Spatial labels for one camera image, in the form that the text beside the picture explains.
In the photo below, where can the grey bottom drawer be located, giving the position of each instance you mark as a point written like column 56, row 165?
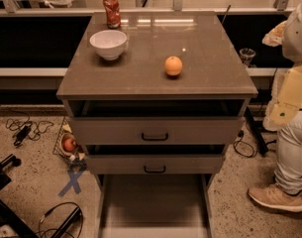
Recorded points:
column 154, row 206

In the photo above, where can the grey drawer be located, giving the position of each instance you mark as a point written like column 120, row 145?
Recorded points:
column 166, row 130
column 154, row 206
column 155, row 159

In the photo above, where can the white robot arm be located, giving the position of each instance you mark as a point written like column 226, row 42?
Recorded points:
column 286, row 93

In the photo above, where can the grey three-drawer cabinet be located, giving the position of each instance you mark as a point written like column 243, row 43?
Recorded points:
column 213, row 81

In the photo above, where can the grey top drawer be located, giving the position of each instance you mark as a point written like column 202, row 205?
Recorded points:
column 166, row 130

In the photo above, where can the grey middle drawer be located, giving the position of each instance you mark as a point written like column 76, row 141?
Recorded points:
column 155, row 159

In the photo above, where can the orange fruit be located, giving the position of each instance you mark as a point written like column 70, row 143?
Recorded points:
column 173, row 66

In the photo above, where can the white ceramic bowl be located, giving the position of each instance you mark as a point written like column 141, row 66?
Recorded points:
column 108, row 44

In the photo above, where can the red apple in basket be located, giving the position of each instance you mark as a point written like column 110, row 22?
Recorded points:
column 69, row 144

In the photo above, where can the blue tape cross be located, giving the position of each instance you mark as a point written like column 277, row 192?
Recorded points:
column 73, row 182

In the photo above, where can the clear glass cup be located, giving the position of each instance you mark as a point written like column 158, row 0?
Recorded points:
column 246, row 56

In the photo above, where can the crushed red soda can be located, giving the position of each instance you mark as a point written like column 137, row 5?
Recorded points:
column 112, row 10

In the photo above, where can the black metal bar right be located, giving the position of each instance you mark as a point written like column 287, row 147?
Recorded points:
column 262, row 147

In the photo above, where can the tan sneaker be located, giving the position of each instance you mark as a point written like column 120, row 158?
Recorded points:
column 274, row 197

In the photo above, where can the person leg in light trousers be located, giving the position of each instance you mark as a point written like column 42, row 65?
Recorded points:
column 288, row 172

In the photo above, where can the black stand lower left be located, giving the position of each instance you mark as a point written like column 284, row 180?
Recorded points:
column 11, row 224

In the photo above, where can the wire basket with fruit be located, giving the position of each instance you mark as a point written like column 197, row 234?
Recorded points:
column 74, row 158

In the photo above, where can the black power adapter with cable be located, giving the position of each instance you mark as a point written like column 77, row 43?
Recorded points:
column 25, row 128

